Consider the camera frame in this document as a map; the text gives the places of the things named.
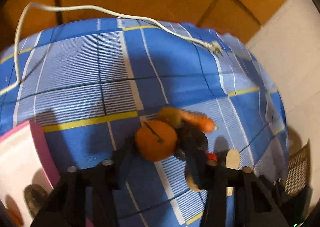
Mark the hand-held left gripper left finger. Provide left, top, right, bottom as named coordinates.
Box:
left=32, top=139, right=137, bottom=227

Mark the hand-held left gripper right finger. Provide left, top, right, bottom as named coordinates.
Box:
left=185, top=149, right=291, bottom=227

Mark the orange with long stem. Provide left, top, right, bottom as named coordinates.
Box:
left=135, top=120, right=178, bottom=162

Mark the carrot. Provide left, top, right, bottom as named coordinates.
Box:
left=180, top=109, right=215, bottom=133

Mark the pink rimmed white tray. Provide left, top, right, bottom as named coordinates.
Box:
left=0, top=120, right=87, bottom=227

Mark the metal mesh basket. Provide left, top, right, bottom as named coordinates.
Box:
left=287, top=142, right=311, bottom=196

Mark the blue plaid tablecloth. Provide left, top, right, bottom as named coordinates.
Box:
left=0, top=18, right=290, bottom=227

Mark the white power cable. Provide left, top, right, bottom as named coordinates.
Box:
left=0, top=2, right=225, bottom=97

